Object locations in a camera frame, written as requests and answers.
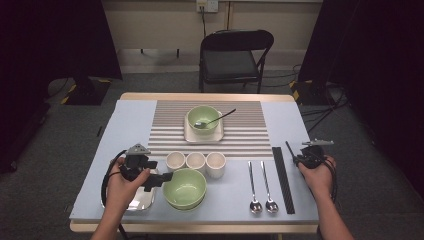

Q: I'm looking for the white wall power outlet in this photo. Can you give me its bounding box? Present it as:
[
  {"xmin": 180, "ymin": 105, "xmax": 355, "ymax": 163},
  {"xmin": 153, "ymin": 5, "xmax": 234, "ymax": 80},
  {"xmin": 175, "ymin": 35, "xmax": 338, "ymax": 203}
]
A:
[{"xmin": 195, "ymin": 0, "xmax": 219, "ymax": 14}]

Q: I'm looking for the metal spoon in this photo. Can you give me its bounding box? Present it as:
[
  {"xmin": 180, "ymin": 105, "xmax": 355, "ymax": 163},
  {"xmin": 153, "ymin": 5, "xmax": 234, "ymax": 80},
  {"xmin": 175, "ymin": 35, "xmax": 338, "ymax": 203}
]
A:
[
  {"xmin": 260, "ymin": 160, "xmax": 280, "ymax": 214},
  {"xmin": 193, "ymin": 108, "xmax": 237, "ymax": 130},
  {"xmin": 247, "ymin": 160, "xmax": 264, "ymax": 215}
]

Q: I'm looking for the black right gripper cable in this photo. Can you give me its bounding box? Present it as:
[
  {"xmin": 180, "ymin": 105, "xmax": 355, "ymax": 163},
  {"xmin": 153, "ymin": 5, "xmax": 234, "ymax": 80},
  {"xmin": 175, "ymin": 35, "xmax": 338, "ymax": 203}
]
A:
[{"xmin": 319, "ymin": 156, "xmax": 338, "ymax": 204}]

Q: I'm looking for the white cup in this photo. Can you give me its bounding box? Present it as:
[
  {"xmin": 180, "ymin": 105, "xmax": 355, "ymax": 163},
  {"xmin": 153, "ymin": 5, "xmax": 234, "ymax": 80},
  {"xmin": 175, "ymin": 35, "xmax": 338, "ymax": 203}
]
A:
[
  {"xmin": 185, "ymin": 151, "xmax": 207, "ymax": 171},
  {"xmin": 165, "ymin": 151, "xmax": 187, "ymax": 171},
  {"xmin": 205, "ymin": 151, "xmax": 227, "ymax": 180}
]

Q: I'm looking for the grey striped placemat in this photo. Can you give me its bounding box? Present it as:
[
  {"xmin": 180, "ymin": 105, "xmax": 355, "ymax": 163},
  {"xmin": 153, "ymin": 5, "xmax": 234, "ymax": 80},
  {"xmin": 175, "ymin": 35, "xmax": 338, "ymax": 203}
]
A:
[{"xmin": 145, "ymin": 100, "xmax": 274, "ymax": 158}]

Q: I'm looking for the person's right hand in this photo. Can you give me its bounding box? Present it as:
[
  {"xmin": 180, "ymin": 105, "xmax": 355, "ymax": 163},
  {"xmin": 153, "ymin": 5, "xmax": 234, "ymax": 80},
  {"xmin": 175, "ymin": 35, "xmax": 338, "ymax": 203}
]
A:
[{"xmin": 297, "ymin": 155, "xmax": 337, "ymax": 198}]

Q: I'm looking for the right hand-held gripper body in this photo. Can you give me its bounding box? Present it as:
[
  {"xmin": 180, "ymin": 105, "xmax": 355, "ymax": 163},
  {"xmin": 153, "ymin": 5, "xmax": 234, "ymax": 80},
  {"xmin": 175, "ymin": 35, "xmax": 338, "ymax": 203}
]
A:
[{"xmin": 298, "ymin": 139, "xmax": 335, "ymax": 169}]

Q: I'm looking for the green bowl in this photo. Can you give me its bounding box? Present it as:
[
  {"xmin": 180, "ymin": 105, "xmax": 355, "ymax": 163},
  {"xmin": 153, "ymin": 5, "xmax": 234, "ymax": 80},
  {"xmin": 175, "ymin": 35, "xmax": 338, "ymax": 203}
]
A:
[
  {"xmin": 166, "ymin": 199, "xmax": 207, "ymax": 212},
  {"xmin": 162, "ymin": 167, "xmax": 208, "ymax": 208},
  {"xmin": 186, "ymin": 105, "xmax": 221, "ymax": 136}
]

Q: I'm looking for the black folding chair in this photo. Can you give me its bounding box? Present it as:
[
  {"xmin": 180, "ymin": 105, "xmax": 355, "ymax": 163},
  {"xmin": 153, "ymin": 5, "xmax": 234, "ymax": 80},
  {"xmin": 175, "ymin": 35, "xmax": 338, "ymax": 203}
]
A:
[{"xmin": 198, "ymin": 29, "xmax": 275, "ymax": 94}]

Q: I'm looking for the grey round floor base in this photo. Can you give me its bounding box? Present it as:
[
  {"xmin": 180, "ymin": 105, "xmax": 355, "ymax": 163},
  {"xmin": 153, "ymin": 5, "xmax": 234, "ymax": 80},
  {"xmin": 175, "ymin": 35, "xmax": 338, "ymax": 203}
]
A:
[{"xmin": 47, "ymin": 77, "xmax": 75, "ymax": 99}]

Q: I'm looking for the black curtain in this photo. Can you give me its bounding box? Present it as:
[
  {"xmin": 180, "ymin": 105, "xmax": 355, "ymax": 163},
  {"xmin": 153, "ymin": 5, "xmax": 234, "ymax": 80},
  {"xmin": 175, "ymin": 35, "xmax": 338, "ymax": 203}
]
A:
[
  {"xmin": 0, "ymin": 0, "xmax": 124, "ymax": 174},
  {"xmin": 297, "ymin": 0, "xmax": 424, "ymax": 201}
]

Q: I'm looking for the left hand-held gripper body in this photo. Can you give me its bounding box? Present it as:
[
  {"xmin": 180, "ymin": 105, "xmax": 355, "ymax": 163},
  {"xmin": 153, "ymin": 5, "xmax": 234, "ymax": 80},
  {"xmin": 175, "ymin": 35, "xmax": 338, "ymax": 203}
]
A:
[{"xmin": 119, "ymin": 143, "xmax": 158, "ymax": 183}]

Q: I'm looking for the bundle of black floor cables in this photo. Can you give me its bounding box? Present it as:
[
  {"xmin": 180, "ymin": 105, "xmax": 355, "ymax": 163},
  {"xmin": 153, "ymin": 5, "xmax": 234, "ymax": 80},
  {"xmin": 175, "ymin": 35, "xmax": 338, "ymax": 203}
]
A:
[{"xmin": 261, "ymin": 64, "xmax": 351, "ymax": 134}]

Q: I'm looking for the person's left hand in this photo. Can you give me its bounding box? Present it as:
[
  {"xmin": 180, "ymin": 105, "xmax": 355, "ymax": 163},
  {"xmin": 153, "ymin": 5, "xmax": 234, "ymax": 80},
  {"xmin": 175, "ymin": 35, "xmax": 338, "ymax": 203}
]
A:
[{"xmin": 106, "ymin": 156, "xmax": 152, "ymax": 215}]

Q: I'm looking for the row of black chopsticks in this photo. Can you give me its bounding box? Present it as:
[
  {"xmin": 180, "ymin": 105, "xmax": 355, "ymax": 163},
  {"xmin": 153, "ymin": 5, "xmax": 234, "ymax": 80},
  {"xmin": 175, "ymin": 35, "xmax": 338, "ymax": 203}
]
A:
[{"xmin": 271, "ymin": 146, "xmax": 297, "ymax": 215}]

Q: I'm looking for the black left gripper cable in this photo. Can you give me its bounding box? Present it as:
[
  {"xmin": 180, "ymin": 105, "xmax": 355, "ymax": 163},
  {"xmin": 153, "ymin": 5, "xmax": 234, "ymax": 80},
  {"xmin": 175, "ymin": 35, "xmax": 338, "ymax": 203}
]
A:
[{"xmin": 100, "ymin": 149, "xmax": 130, "ymax": 240}]

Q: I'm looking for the black outlet cable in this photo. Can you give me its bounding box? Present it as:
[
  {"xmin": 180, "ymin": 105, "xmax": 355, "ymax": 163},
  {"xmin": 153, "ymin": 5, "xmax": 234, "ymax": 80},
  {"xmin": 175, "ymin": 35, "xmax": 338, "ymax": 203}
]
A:
[{"xmin": 199, "ymin": 4, "xmax": 208, "ymax": 38}]

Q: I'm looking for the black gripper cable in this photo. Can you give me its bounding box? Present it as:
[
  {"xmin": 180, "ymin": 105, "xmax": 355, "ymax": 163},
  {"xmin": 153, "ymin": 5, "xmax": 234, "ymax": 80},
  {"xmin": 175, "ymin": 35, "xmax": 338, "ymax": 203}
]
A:
[
  {"xmin": 100, "ymin": 149, "xmax": 130, "ymax": 240},
  {"xmin": 319, "ymin": 156, "xmax": 338, "ymax": 204}
]

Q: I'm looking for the black taped stand base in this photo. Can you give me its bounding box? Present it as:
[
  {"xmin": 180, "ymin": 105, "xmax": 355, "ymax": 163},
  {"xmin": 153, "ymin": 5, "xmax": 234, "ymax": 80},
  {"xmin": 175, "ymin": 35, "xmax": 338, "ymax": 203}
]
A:
[
  {"xmin": 60, "ymin": 77, "xmax": 113, "ymax": 107},
  {"xmin": 289, "ymin": 79, "xmax": 334, "ymax": 107}
]

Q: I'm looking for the light blue table mat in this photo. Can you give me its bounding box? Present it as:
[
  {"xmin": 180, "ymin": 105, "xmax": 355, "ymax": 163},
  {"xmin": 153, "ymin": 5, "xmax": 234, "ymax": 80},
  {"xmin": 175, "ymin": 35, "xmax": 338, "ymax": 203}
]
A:
[{"xmin": 69, "ymin": 99, "xmax": 321, "ymax": 224}]

